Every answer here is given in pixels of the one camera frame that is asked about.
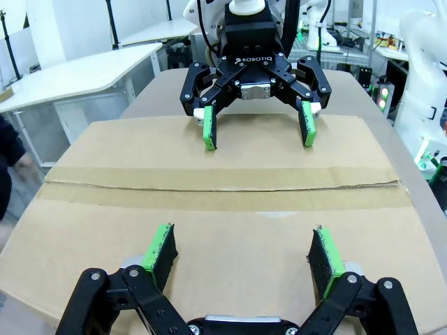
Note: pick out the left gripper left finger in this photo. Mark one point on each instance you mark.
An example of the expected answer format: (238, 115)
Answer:
(159, 258)

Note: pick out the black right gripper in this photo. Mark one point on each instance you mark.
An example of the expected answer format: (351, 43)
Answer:
(248, 45)

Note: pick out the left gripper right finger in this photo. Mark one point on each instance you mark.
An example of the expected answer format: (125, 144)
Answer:
(328, 260)

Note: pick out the large brown cardboard box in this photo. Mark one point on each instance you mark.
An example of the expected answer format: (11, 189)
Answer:
(216, 209)

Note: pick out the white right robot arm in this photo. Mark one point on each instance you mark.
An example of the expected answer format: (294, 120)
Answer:
(193, 10)

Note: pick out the person's right forearm dark sleeve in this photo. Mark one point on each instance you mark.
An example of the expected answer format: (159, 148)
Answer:
(7, 160)

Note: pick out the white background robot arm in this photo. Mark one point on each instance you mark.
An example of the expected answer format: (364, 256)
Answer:
(424, 73)

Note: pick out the person's right hand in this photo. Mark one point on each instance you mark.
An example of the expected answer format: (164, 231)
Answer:
(28, 167)

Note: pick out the small white background robot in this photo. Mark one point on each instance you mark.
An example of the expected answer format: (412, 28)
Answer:
(319, 31)

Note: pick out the red green indicator light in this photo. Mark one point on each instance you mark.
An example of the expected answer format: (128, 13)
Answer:
(383, 97)

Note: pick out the metal equipment shelf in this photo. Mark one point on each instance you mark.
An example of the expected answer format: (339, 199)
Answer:
(352, 38)

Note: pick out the white rectangular background table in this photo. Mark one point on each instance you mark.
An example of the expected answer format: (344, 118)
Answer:
(157, 31)

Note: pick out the green and black background gripper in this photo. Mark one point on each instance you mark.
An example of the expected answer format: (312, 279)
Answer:
(438, 172)

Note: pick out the black light stand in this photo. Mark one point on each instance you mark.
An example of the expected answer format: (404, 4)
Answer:
(9, 45)
(111, 24)

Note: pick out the white curved-edge side table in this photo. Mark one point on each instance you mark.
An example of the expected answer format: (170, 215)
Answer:
(66, 80)

